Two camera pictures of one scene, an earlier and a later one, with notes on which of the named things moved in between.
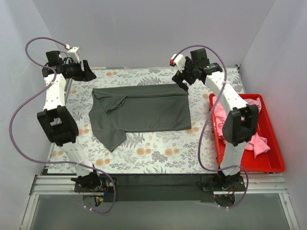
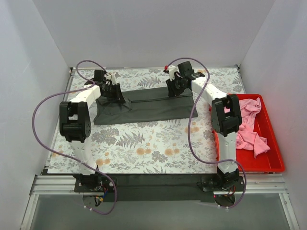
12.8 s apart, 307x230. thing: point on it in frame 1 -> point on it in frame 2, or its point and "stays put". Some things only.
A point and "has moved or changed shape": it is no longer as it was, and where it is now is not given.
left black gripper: (82, 71) -> (115, 95)
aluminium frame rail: (52, 185) stays put
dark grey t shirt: (114, 111) has moved or changed shape
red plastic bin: (270, 161) stays put
